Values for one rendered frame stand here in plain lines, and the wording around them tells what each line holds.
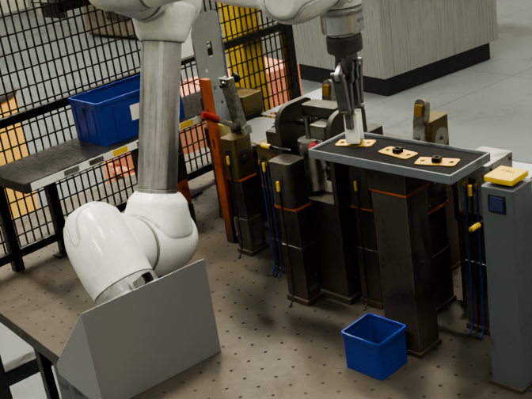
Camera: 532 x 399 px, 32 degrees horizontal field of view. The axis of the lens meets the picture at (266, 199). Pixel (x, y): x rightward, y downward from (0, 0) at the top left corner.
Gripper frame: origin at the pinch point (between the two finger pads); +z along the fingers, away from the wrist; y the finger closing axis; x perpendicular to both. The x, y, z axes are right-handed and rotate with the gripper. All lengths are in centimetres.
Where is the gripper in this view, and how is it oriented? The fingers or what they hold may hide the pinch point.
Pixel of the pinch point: (353, 126)
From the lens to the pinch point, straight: 200.1
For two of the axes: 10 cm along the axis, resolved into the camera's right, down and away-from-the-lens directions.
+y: 4.3, -4.0, 8.1
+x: -8.9, -0.5, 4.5
